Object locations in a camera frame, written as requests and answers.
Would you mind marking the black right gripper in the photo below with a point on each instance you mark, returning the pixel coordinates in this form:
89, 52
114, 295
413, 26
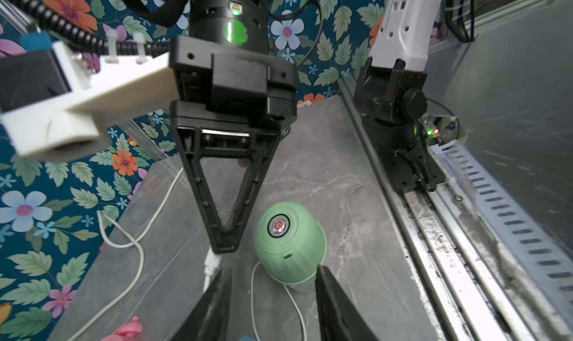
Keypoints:
227, 125

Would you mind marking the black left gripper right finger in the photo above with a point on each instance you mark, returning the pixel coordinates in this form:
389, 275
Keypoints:
338, 317

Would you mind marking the pink alarm clock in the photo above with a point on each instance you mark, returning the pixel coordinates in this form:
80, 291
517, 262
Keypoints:
129, 331

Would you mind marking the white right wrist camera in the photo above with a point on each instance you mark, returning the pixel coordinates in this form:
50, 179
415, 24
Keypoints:
74, 124

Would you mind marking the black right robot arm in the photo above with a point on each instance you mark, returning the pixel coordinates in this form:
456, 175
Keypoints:
59, 200

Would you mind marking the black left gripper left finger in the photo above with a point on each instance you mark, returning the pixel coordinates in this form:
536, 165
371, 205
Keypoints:
210, 316

